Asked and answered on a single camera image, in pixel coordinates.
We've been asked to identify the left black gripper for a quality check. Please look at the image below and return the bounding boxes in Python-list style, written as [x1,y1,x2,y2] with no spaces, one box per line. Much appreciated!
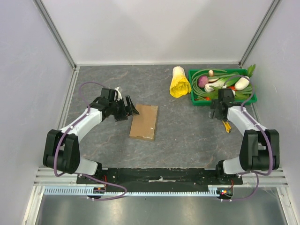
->
[109,96,139,122]

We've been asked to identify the yellow utility knife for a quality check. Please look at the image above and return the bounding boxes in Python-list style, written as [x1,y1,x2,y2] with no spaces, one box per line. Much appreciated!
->
[222,120,232,133]

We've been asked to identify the brown cardboard express box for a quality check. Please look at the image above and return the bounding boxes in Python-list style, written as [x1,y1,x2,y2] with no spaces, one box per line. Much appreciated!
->
[129,104,158,141]

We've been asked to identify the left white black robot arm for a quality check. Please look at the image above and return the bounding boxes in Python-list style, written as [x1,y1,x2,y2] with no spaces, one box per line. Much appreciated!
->
[43,96,139,184]

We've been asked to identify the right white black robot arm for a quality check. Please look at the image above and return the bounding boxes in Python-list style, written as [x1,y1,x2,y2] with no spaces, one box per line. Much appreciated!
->
[210,99,280,185]

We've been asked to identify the orange carrot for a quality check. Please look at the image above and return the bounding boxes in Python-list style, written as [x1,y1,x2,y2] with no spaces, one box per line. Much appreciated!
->
[195,86,236,101]

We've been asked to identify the green plastic tray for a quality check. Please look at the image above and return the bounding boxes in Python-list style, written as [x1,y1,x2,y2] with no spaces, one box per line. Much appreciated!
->
[188,69,248,106]

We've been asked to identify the purple onion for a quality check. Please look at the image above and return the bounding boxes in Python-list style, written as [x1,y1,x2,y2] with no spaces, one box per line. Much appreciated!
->
[197,75,209,88]

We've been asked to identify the green long beans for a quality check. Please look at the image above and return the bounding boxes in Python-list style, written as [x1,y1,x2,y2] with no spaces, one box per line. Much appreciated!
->
[189,69,253,101]

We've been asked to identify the bok choy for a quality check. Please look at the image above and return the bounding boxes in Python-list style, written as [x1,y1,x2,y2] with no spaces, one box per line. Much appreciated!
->
[204,72,240,92]

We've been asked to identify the brown mushroom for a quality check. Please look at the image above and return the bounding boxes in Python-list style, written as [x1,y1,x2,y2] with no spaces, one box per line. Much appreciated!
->
[208,70,214,77]

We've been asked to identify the yellow napa cabbage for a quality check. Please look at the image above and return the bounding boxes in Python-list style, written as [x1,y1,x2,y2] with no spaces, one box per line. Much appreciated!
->
[169,66,192,98]

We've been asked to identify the white radish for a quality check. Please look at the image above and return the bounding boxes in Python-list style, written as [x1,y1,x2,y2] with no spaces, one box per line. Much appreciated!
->
[234,76,250,91]

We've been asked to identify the celery leaf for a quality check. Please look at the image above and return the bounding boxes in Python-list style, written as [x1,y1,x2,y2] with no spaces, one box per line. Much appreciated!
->
[247,64,256,77]

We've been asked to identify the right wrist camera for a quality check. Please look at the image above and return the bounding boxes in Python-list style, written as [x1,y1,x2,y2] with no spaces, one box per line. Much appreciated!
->
[218,88,235,103]

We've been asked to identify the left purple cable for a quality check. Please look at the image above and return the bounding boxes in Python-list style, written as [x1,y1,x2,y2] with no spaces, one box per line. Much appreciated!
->
[53,81,128,202]

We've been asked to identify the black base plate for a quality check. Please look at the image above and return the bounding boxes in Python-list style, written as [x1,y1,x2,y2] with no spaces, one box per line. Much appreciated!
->
[92,168,243,186]

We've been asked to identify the right aluminium frame post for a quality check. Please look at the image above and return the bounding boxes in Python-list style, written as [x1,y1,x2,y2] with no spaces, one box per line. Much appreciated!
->
[239,0,281,68]

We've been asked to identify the aluminium frame post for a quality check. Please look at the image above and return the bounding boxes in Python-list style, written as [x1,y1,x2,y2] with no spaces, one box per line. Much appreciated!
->
[239,0,281,68]
[33,0,77,70]

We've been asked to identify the grey slotted cable duct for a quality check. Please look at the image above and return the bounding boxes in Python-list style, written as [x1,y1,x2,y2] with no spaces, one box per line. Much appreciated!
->
[44,186,234,197]

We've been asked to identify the front aluminium rail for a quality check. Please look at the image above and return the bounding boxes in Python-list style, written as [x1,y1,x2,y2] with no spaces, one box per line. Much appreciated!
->
[34,167,288,188]

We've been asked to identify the left aluminium frame post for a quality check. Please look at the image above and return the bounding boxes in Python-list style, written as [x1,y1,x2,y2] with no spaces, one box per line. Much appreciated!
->
[33,0,77,70]

